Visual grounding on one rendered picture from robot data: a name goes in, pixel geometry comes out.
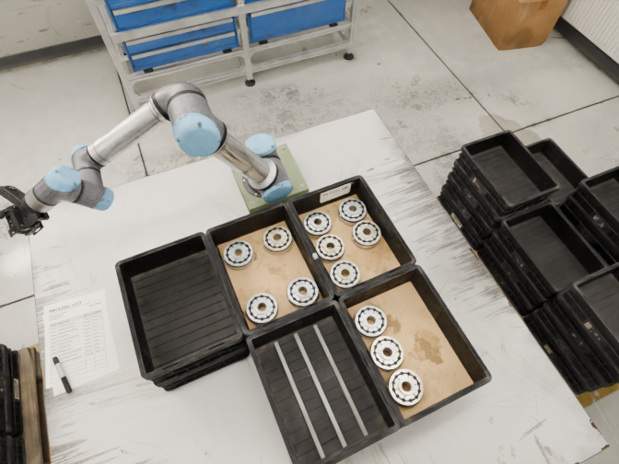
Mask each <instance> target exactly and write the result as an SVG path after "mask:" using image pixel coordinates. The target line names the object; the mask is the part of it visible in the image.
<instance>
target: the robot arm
mask: <svg viewBox="0 0 619 464"><path fill-rule="evenodd" d="M166 122H170V123H171V126H172V129H173V134H174V138H175V140H176V142H177V144H178V146H179V148H180V149H181V150H182V151H183V152H184V153H185V154H187V155H189V156H192V157H198V156H200V157H209V156H213V157H215V158H217V159H218V160H220V161H221V162H223V163H224V164H226V165H227V166H229V167H230V168H232V169H234V170H236V171H237V172H238V173H239V174H241V175H242V176H244V177H245V178H247V182H248V185H249V186H250V188H251V189H252V190H254V191H257V192H259V193H260V194H261V195H262V198H263V200H264V201H265V202H267V203H275V202H278V201H280V200H283V199H284V198H286V197H287V195H288V194H289V193H291V191H292V185H291V180H289V177H288V176H287V174H286V170H285V168H284V166H283V164H282V162H281V159H280V157H279V155H278V153H277V151H276V143H275V140H274V138H273V137H272V136H270V135H268V134H264V133H258V134H255V135H253V136H251V137H250V138H249V139H248V140H247V141H246V143H245V145H244V144H243V143H242V142H240V141H239V140H238V139H236V138H235V137H234V136H232V135H231V134H230V133H228V128H227V126H226V125H225V124H224V123H223V122H222V121H221V120H219V119H218V118H217V116H215V115H214V114H213V113H212V111H211V110H210V108H209V105H208V102H207V99H206V97H205V95H204V93H203V91H202V90H201V89H200V88H199V87H197V86H195V85H193V84H191V83H187V82H175V83H171V84H168V85H165V86H164V87H162V88H160V89H159V90H157V91H156V92H154V93H153V94H152V95H150V100H149V101H148V102H147V103H146V104H144V105H143V106H142V107H140V108H139V109H138V110H136V111H135V112H133V113H132V114H131V115H129V116H128V117H126V118H125V119H124V120H122V121H121V122H119V123H118V124H117V125H115V126H114V127H113V128H111V129H110V130H109V131H108V132H106V133H105V134H104V135H102V136H101V137H100V138H98V139H97V140H96V141H94V142H93V143H91V144H90V145H89V144H81V145H76V146H74V147H73V149H72V151H71V162H72V165H73V168H72V167H69V166H67V165H59V166H56V167H55V168H53V169H52V170H50V171H49V172H47V173H46V175H45V176H44V177H43V178H42V179H41V180H40V181H39V182H38V183H37V184H36V185H34V186H33V187H32V188H31V189H30V190H29V191H28V192H27V193H24V192H23V191H21V190H19V189H18V188H16V187H15V186H10V185H6V186H0V195H1V196H3V197H4V198H5V199H7V200H8V201H10V202H11V203H12V204H14V205H11V206H8V207H7V208H5V209H4V210H1V211H0V228H1V227H2V226H4V224H5V222H4V220H2V219H4V218H6V221H7V223H8V225H9V230H7V231H8V234H9V236H10V237H11V238H12V237H13V236H15V235H16V234H24V235H25V236H30V235H33V236H35V235H36V234H37V233H39V232H40V231H41V230H42V229H43V228H44V226H43V224H42V222H41V221H44V220H48V219H50V217H49V215H48V213H47V212H49V211H51V210H52V209H53V208H54V206H55V205H57V204H58V203H59V202H61V201H66V202H70V203H75V204H78V205H82V206H85V207H88V208H90V209H96V210H100V211H105V210H107V209H109V208H110V207H111V205H112V203H113V199H114V193H113V191H112V190H111V189H109V188H108V187H104V186H103V182H102V177H101V172H100V170H101V169H102V168H104V167H105V166H106V165H108V164H109V163H110V162H112V160H114V159H115V158H117V157H118V156H120V155H121V154H123V153H124V152H125V151H127V150H128V149H130V148H131V147H133V146H134V145H136V144H137V143H139V142H140V141H141V140H143V139H144V138H146V137H147V136H148V135H150V134H151V133H153V132H154V131H155V130H156V129H158V128H159V127H161V126H162V125H163V124H165V123H166ZM37 229H39V230H38V231H37V232H36V230H37ZM12 232H13V233H14V234H13V233H12Z"/></svg>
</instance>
